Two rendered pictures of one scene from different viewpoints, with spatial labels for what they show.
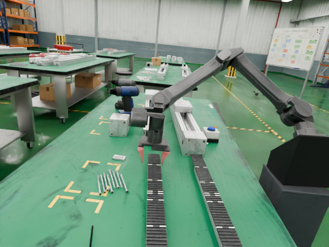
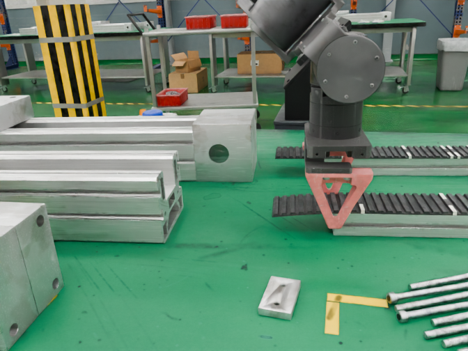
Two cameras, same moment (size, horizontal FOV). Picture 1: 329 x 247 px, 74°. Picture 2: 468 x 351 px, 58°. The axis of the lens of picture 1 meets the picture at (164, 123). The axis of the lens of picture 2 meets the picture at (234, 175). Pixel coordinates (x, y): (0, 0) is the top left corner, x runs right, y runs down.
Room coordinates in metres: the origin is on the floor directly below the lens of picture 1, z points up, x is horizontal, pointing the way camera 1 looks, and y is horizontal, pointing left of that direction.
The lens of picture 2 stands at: (0.77, 0.50, 1.04)
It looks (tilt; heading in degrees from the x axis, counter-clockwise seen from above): 22 degrees down; 284
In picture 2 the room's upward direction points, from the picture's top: 3 degrees counter-clockwise
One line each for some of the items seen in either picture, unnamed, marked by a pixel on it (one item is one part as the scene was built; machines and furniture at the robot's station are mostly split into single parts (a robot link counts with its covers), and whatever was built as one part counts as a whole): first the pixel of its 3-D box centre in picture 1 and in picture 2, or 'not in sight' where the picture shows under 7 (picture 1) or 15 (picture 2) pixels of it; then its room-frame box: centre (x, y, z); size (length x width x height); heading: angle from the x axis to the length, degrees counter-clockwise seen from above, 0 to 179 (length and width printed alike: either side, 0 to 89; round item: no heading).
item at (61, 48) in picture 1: (67, 63); not in sight; (5.71, 2.64, 0.50); 1.03 x 0.55 x 1.01; 4
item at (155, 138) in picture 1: (154, 136); (335, 116); (0.77, 0.03, 0.92); 0.10 x 0.07 x 0.07; 95
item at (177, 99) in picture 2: not in sight; (200, 72); (1.90, -3.11, 0.50); 1.03 x 0.55 x 1.01; 11
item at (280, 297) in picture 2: (119, 158); (280, 297); (0.81, 0.18, 0.78); 0.05 x 0.03 x 0.01; 84
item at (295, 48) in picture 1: (286, 66); not in sight; (6.17, -3.13, 0.97); 1.51 x 0.50 x 1.95; 19
